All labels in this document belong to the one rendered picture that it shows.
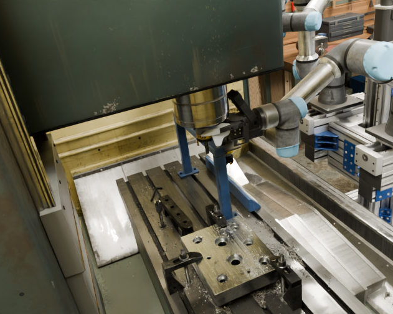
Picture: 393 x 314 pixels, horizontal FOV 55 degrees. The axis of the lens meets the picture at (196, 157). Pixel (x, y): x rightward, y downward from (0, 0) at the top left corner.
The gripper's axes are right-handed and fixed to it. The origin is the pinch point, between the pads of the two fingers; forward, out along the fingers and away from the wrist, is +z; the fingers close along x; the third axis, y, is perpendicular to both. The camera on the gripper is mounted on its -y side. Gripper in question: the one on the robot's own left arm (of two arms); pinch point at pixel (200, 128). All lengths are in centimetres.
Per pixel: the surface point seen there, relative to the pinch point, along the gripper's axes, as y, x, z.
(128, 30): -32.3, -12.4, 17.7
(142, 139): 43, 101, -1
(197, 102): -10.8, -7.2, 2.5
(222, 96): -10.4, -6.8, -4.9
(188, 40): -27.9, -12.5, 4.6
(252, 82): 83, 261, -160
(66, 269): 14, -24, 45
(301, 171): 58, 44, -67
